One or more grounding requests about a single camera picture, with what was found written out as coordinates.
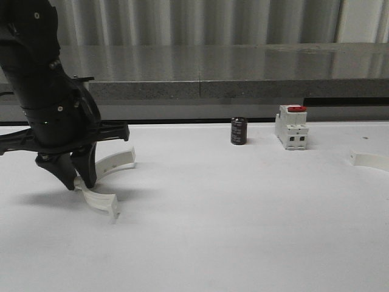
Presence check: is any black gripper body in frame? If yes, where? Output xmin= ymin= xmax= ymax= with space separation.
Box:
xmin=1 ymin=75 xmax=129 ymax=156

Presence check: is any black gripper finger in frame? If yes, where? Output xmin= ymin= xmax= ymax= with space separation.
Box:
xmin=35 ymin=153 xmax=77 ymax=190
xmin=71 ymin=142 xmax=97 ymax=188

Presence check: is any white curved pipe clamp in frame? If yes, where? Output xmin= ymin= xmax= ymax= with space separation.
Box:
xmin=74 ymin=146 xmax=136 ymax=220

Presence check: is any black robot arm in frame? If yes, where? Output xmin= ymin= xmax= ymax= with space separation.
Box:
xmin=1 ymin=1 xmax=129 ymax=190

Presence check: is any grey stone ledge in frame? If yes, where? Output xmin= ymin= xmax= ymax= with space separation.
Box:
xmin=61 ymin=43 xmax=388 ymax=104

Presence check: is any black cylindrical capacitor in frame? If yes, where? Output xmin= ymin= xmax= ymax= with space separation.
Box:
xmin=230 ymin=117 xmax=247 ymax=145

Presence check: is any white curved pipe piece right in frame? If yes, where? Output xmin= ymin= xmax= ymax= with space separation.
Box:
xmin=350 ymin=151 xmax=389 ymax=172

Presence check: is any white circuit breaker red switch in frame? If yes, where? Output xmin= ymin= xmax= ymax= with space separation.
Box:
xmin=275 ymin=105 xmax=309 ymax=150

